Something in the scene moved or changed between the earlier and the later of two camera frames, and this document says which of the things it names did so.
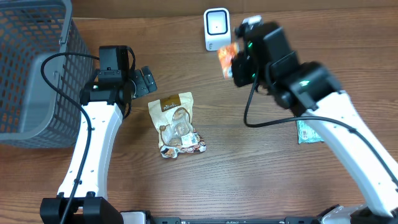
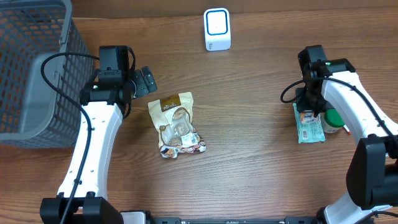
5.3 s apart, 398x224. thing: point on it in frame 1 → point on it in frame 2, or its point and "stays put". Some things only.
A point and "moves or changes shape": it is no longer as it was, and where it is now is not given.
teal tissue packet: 307,132 stays put
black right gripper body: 236,70 → 313,104
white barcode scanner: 217,28 stays put
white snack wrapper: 173,116 stays put
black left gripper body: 144,82 stays put
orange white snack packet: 225,55 moves or changes shape
